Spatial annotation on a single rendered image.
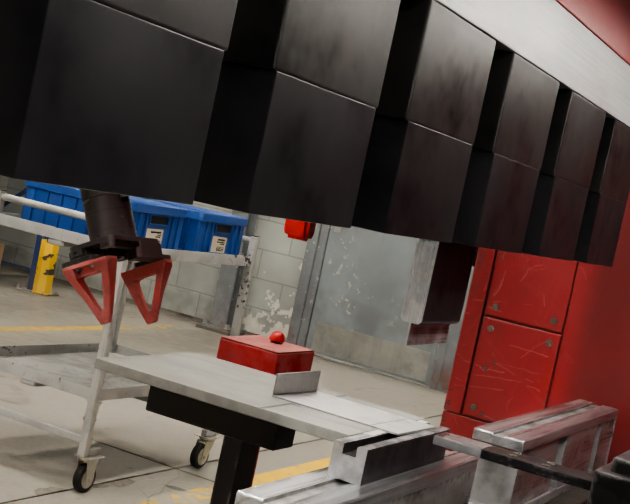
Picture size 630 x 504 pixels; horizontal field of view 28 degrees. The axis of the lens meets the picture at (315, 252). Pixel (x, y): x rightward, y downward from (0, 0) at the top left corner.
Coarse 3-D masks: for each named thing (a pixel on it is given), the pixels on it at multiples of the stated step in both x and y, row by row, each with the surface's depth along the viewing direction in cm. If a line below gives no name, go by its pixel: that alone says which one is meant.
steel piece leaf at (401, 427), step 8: (376, 424) 111; (384, 424) 112; (392, 424) 113; (400, 424) 114; (408, 424) 114; (416, 424) 115; (424, 424) 116; (392, 432) 109; (400, 432) 110; (408, 432) 111
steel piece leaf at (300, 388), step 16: (288, 384) 117; (304, 384) 120; (288, 400) 114; (304, 400) 115; (320, 400) 117; (336, 400) 119; (336, 416) 112; (352, 416) 112; (368, 416) 114; (384, 416) 116; (400, 416) 118
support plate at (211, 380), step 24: (96, 360) 116; (120, 360) 117; (144, 360) 120; (168, 360) 123; (192, 360) 126; (216, 360) 129; (168, 384) 112; (192, 384) 113; (216, 384) 115; (240, 384) 118; (264, 384) 121; (240, 408) 109; (288, 408) 111; (384, 408) 122; (312, 432) 106; (336, 432) 105; (360, 432) 107
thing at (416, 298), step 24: (432, 264) 106; (456, 264) 111; (408, 288) 107; (432, 288) 107; (456, 288) 113; (408, 312) 107; (432, 312) 108; (456, 312) 114; (408, 336) 107; (432, 336) 112
